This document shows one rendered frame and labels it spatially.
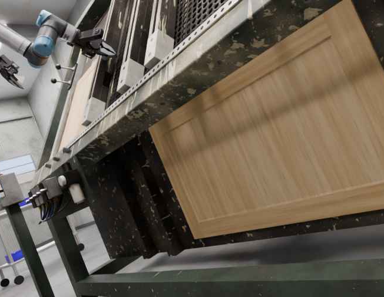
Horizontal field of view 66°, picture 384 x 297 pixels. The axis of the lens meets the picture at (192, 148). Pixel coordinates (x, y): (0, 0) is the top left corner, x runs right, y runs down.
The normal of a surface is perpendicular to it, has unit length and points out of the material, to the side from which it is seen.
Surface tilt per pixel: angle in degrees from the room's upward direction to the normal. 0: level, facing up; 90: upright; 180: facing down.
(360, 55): 90
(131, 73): 90
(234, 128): 90
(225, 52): 146
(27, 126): 90
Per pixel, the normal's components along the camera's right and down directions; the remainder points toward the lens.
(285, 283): -0.65, 0.24
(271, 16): -0.04, 0.89
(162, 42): 0.65, -0.32
